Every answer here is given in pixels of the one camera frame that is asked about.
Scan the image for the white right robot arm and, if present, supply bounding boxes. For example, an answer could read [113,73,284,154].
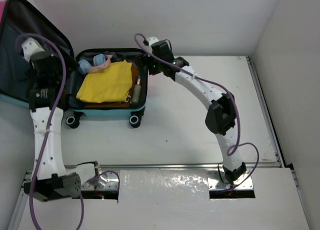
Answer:
[143,37,247,185]

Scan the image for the brown trousers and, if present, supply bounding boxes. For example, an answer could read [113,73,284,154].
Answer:
[76,64,138,110]

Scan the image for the teal suitcase with grey lining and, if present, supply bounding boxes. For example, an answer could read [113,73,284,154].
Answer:
[0,0,148,129]

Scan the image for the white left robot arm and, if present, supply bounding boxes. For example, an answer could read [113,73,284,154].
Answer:
[23,50,97,202]

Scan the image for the yellow cloth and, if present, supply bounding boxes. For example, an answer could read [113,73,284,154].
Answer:
[76,61,133,104]

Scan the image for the blue pink headphones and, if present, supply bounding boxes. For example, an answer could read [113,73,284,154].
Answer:
[78,54,113,75]

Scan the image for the silver mounting rail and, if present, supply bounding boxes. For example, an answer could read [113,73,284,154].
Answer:
[23,164,255,191]

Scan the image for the clear bottle beige liquid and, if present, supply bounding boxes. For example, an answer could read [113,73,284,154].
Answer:
[132,77,142,104]

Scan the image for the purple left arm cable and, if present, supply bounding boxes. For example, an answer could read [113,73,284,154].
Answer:
[15,33,121,230]

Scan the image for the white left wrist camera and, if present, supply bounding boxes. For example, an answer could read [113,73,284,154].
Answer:
[21,37,45,62]

